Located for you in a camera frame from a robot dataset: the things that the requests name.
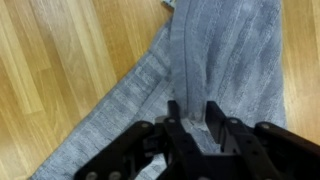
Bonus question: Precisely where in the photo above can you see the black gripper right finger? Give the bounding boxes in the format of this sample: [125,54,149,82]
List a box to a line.
[205,101,320,180]

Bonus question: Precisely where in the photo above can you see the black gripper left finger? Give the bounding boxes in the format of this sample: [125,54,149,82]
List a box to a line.
[74,99,204,180]

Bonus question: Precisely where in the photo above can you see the grey terry towel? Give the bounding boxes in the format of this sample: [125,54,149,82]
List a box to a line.
[29,0,288,180]

